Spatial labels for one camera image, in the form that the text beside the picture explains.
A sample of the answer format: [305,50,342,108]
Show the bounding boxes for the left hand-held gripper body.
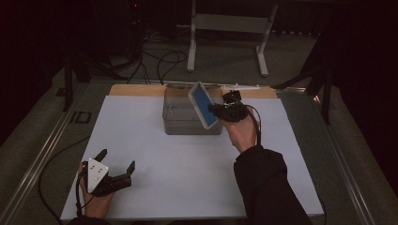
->
[86,157,132,198]

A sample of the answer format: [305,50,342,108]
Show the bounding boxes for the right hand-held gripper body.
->
[215,82,261,124]

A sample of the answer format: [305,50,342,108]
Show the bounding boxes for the pink phone case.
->
[187,82,220,130]

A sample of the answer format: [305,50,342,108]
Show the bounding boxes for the transparent grey plastic box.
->
[161,82,225,136]

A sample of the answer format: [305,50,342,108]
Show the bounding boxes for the person's left hand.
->
[77,161,115,219]

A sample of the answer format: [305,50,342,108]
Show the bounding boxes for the person's right hand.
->
[219,107,260,155]

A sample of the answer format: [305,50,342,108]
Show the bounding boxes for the white table mat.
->
[60,95,324,221]

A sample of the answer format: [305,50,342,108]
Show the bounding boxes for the wooden table board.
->
[108,83,279,99]

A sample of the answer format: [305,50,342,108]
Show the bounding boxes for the black tripod stand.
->
[60,52,126,113]
[271,31,334,126]

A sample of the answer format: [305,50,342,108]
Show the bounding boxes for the white metal stand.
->
[186,0,279,78]

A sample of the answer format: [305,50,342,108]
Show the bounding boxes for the right hand-held gripper cable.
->
[243,104,328,225]

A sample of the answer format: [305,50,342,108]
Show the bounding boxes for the hand-held gripper cable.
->
[243,104,328,225]
[38,135,92,225]

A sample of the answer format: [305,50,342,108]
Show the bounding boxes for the aluminium floor rail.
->
[275,86,378,225]
[0,83,92,225]

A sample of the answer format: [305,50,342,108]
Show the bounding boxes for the left hand-held gripper cable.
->
[38,135,92,225]

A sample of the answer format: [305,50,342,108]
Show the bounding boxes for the black floor cables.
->
[125,29,189,86]

